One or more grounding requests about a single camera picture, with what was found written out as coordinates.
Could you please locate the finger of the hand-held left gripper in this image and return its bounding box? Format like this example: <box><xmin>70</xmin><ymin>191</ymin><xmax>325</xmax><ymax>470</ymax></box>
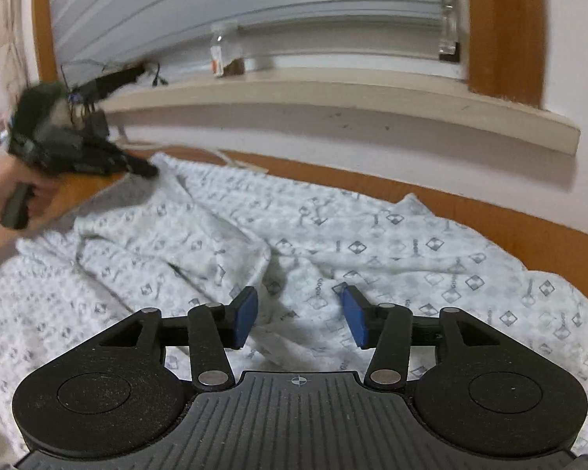
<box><xmin>77</xmin><ymin>61</ymin><xmax>149</xmax><ymax>105</ymax></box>
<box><xmin>104</xmin><ymin>148</ymin><xmax>159</xmax><ymax>179</ymax></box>

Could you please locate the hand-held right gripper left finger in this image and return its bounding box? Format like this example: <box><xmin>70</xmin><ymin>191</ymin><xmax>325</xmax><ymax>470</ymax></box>
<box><xmin>95</xmin><ymin>285</ymin><xmax>260</xmax><ymax>393</ymax></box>

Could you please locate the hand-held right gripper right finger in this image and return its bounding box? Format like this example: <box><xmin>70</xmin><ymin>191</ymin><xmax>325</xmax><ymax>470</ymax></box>
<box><xmin>334</xmin><ymin>281</ymin><xmax>501</xmax><ymax>393</ymax></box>

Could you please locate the patterned white pajama shirt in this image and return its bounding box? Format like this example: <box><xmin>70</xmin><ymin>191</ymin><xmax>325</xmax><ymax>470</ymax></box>
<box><xmin>0</xmin><ymin>152</ymin><xmax>588</xmax><ymax>462</ymax></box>

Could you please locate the small bottle orange label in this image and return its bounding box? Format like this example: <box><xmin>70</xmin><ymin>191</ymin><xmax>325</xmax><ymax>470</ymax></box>
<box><xmin>209</xmin><ymin>22</ymin><xmax>242</xmax><ymax>79</ymax></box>

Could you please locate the grey window blind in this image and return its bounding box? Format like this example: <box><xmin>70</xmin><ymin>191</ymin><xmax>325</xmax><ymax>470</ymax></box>
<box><xmin>48</xmin><ymin>0</ymin><xmax>472</xmax><ymax>85</ymax></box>

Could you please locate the white cord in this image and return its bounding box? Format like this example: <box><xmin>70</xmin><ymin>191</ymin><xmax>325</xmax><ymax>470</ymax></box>
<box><xmin>214</xmin><ymin>148</ymin><xmax>269</xmax><ymax>174</ymax></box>

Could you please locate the wooden window frame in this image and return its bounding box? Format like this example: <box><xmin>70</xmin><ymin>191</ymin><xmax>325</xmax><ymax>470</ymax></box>
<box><xmin>31</xmin><ymin>0</ymin><xmax>550</xmax><ymax>109</ymax></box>

